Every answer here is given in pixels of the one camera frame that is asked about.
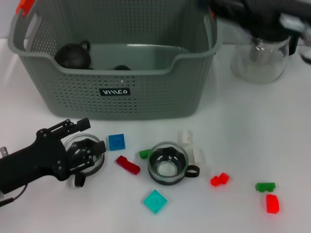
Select orange-red notched toy brick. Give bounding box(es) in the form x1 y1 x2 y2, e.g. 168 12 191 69
210 172 230 187

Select dark red toy brick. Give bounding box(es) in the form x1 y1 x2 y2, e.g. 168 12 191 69
116 156 141 175

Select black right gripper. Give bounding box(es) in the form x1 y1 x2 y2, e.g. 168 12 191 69
208 0 311 27

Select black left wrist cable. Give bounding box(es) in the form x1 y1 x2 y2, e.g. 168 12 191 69
0 184 27 207

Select glass teacup with black base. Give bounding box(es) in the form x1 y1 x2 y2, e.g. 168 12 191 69
63 133 106 188
147 141 201 186
108 64 132 71

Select teal square toy brick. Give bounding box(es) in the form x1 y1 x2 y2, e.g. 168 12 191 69
142 189 169 216

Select clear toy brick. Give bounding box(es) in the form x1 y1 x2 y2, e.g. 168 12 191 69
190 148 205 165
177 130 194 146

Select black clay teapot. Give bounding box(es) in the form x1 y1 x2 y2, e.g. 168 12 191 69
54 39 92 70

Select grey-green perforated storage basket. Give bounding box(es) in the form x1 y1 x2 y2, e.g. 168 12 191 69
8 0 224 121

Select bright red toy brick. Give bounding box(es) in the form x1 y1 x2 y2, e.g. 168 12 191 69
265 194 280 214

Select blue square toy brick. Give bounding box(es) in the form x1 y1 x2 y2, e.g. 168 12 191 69
108 134 126 151

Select glass teapot with black lid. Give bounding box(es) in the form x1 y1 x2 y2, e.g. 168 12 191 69
230 24 302 84

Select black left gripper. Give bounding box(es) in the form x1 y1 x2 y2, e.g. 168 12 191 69
0 118 107 194

